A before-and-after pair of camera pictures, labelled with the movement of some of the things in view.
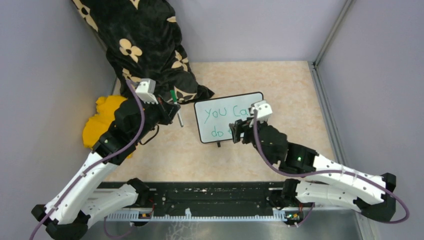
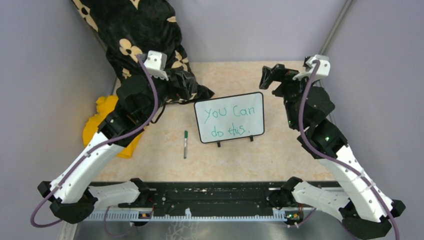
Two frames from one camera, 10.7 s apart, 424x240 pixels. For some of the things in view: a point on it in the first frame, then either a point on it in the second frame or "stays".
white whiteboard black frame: [213, 116] stays
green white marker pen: [175, 101] -> [185, 144]
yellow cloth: [107, 107] stays
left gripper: [168, 110] -> [184, 90]
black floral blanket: [142, 40] stays
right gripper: [244, 126] -> [278, 73]
